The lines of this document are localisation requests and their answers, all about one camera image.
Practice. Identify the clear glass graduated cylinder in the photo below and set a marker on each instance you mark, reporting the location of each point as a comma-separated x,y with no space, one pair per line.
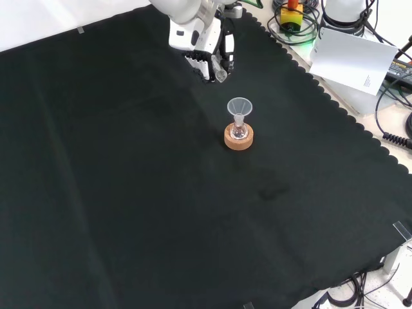
221,76

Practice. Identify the pale white board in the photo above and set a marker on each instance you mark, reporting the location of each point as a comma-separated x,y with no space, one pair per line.
351,58

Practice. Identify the white metal bracket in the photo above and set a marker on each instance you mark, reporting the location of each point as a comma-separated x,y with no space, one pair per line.
397,256

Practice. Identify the black table cloth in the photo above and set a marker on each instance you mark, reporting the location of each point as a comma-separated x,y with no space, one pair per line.
128,161

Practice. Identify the small round-bottom glass flask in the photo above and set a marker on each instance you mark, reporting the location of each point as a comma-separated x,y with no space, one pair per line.
239,131

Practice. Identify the clear tape piece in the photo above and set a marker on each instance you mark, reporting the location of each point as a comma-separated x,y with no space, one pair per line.
402,230
80,30
248,305

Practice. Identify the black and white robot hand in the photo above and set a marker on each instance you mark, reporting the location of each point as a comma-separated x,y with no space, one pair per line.
206,38

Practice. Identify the black power adapter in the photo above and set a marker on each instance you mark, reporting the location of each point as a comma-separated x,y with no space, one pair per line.
400,71

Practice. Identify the yellow emergency stop button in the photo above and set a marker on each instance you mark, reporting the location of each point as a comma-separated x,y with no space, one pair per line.
291,17

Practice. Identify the clear plastic funnel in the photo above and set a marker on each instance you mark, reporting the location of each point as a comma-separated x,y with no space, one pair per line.
239,107

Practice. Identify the white round device base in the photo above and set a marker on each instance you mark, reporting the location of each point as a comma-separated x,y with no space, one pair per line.
342,11

